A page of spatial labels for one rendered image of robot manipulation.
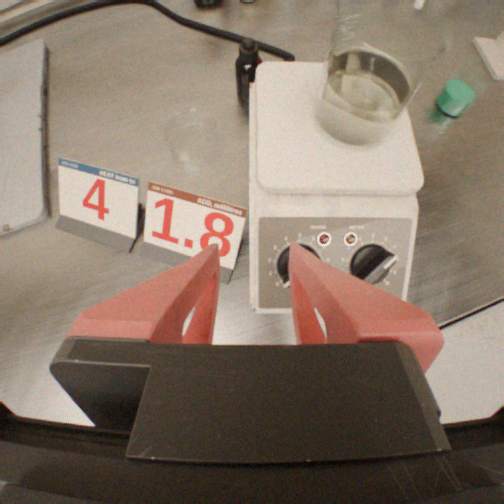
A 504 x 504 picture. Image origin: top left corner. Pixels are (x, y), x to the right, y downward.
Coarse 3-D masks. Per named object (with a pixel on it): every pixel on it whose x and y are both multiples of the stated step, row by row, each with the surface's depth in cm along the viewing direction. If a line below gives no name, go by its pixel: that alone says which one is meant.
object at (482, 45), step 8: (472, 40) 35; (480, 40) 34; (488, 40) 34; (496, 40) 34; (480, 48) 34; (488, 48) 34; (496, 48) 34; (488, 56) 33; (496, 56) 33; (496, 64) 33; (496, 72) 33
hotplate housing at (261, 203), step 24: (264, 192) 21; (264, 216) 21; (288, 216) 21; (312, 216) 21; (336, 216) 21; (360, 216) 21; (384, 216) 21; (408, 216) 21; (408, 264) 21; (264, 312) 23; (288, 312) 23
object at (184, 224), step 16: (160, 208) 25; (176, 208) 24; (192, 208) 24; (208, 208) 24; (160, 224) 25; (176, 224) 25; (192, 224) 25; (208, 224) 25; (224, 224) 24; (160, 240) 26; (176, 240) 26; (192, 240) 25; (208, 240) 25; (224, 240) 25; (224, 256) 25
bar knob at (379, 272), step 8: (360, 248) 21; (368, 248) 21; (376, 248) 21; (384, 248) 21; (360, 256) 21; (368, 256) 21; (376, 256) 21; (384, 256) 20; (392, 256) 19; (352, 264) 21; (360, 264) 21; (368, 264) 21; (376, 264) 20; (384, 264) 20; (392, 264) 20; (352, 272) 21; (360, 272) 21; (368, 272) 20; (376, 272) 20; (384, 272) 20; (368, 280) 20; (376, 280) 20
